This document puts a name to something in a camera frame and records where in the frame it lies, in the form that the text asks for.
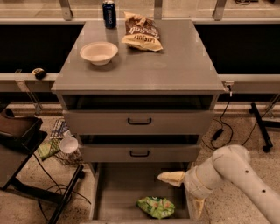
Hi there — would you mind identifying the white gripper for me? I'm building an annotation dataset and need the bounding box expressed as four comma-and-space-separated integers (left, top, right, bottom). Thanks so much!
157, 166, 213, 220

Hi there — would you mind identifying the green rice chip bag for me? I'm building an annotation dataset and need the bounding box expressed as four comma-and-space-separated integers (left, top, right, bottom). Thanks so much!
136, 196, 175, 220

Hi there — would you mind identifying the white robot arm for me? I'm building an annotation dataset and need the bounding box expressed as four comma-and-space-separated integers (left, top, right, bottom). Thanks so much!
157, 144, 280, 224

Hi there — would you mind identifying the grey open bottom drawer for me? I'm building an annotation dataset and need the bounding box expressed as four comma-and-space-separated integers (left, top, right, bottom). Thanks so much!
90, 162, 192, 224

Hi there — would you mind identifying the grey drawer cabinet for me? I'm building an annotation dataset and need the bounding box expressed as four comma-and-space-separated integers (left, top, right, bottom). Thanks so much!
51, 18, 226, 224

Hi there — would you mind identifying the grey middle drawer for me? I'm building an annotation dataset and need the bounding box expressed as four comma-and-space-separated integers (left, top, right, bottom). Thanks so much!
80, 144, 200, 163

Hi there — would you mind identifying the grey top drawer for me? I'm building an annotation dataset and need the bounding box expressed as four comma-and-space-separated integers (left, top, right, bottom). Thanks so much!
63, 110, 214, 135

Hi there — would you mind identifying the brown chip bag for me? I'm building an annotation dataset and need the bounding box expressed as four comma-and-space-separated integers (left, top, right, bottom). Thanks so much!
122, 11, 163, 52

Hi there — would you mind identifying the black wheeled stand base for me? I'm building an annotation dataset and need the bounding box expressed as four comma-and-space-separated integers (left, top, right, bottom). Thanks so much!
248, 102, 280, 153

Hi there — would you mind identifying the white cup in basket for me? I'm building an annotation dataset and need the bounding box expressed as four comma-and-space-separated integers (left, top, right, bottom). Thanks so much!
59, 136, 79, 154

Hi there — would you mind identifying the white paper bowl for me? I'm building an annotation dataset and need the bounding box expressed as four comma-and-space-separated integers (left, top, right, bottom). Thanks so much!
80, 42, 118, 66

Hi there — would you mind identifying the black side table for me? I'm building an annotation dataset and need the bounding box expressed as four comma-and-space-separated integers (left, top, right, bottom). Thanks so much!
0, 129, 86, 224

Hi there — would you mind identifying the brown box on table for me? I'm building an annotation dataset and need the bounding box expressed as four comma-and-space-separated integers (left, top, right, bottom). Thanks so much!
0, 108, 44, 150

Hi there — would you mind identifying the black tape measure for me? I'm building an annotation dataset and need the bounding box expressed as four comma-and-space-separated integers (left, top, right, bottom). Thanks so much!
31, 68, 46, 80

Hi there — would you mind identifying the blue soda can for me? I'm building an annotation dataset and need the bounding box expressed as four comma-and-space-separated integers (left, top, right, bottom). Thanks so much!
102, 0, 116, 29

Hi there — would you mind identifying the black power adapter cable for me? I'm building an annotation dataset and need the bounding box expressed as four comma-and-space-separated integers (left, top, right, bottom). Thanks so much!
201, 81, 261, 151

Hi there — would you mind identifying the black floor cable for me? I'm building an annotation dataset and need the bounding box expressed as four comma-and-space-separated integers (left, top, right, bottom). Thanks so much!
32, 152, 93, 222

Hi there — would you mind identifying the wire waste basket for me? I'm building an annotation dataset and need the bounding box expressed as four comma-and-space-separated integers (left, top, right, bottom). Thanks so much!
37, 118, 83, 166

